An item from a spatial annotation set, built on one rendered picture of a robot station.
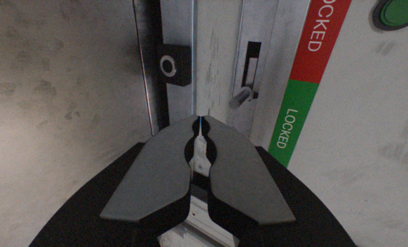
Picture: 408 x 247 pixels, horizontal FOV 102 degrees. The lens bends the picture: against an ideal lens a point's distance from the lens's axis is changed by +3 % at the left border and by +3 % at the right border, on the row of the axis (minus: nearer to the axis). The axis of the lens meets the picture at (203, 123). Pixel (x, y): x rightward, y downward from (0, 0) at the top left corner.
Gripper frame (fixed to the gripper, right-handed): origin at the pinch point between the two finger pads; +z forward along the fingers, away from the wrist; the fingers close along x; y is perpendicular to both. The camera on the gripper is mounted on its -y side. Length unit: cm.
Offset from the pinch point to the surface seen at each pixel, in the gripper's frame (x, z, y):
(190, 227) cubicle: -1.3, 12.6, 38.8
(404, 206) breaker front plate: 26.8, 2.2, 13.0
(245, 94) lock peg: 6.2, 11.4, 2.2
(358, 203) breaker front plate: 23.6, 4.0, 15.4
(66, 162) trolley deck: -17.1, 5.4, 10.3
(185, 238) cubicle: -2.5, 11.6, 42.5
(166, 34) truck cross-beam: -5.9, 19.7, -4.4
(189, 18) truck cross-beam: -2.0, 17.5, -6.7
